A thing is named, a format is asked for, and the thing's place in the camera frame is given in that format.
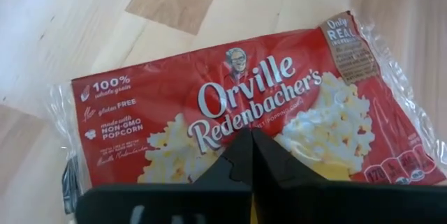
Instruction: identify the red popcorn bag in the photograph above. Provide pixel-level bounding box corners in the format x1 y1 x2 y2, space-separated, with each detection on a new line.
45 10 447 215

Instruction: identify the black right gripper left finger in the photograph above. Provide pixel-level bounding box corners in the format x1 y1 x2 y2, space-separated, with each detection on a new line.
76 128 253 224

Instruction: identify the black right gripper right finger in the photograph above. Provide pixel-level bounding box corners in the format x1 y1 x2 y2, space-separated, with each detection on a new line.
251 128 447 224

